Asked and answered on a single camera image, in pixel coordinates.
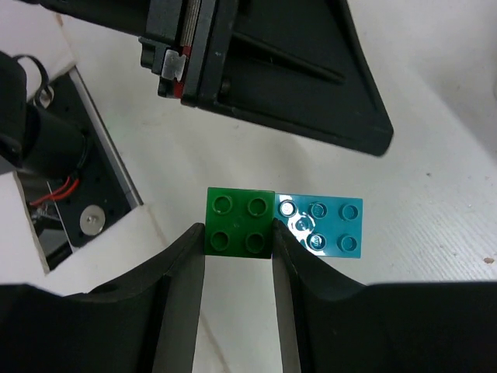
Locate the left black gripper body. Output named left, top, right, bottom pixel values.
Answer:
left=38, top=0, right=217, bottom=99

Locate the green teal lego stack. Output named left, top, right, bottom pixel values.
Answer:
left=203, top=186, right=365, bottom=260

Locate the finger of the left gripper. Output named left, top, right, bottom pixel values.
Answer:
left=180, top=0, right=395, bottom=157

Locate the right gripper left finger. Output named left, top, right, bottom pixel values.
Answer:
left=1, top=223, right=205, bottom=372

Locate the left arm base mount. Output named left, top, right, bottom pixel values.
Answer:
left=21, top=68, right=143, bottom=270

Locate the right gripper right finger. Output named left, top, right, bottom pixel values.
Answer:
left=272, top=221, right=496, bottom=372

